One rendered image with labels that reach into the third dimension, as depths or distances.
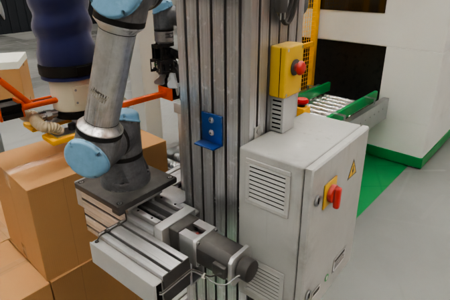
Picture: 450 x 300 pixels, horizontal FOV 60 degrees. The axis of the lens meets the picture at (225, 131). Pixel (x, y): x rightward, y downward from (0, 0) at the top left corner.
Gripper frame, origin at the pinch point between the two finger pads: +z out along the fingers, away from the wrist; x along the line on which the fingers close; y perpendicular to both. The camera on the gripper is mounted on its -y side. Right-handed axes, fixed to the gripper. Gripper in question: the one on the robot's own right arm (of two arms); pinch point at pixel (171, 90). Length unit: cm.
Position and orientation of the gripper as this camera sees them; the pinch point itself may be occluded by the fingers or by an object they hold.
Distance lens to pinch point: 162.7
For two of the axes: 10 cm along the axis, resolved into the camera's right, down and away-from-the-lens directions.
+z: 0.1, 9.2, 3.8
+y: -7.0, 2.8, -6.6
